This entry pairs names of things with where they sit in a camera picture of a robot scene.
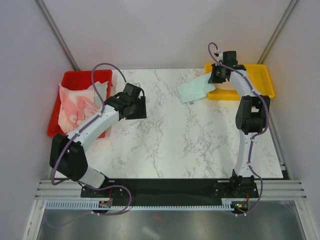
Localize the mint green towel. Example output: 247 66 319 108
177 73 216 104

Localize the grey towel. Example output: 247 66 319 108
87 81 109 108

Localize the pink patterned towel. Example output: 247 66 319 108
58 84 99 134

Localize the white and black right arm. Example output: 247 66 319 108
208 63 270 197

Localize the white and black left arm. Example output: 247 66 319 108
49 92 147 197

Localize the yellow plastic bin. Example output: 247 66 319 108
207 64 275 101

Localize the red plastic bin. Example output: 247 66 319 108
47 69 113 137

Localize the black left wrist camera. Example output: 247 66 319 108
122 83 142 101

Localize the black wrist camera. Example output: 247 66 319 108
122 83 142 101
222 50 238 67

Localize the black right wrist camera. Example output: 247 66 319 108
222 50 238 67

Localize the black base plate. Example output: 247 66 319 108
80 178 259 206

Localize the right corner aluminium post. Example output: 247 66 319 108
257 0 300 64

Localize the corner aluminium post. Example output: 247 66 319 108
34 0 80 71
257 0 300 64

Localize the aluminium frame rail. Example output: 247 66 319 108
35 178 307 200

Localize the white slotted cable duct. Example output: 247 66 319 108
45 199 239 211

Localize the left corner aluminium post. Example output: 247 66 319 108
34 0 80 71

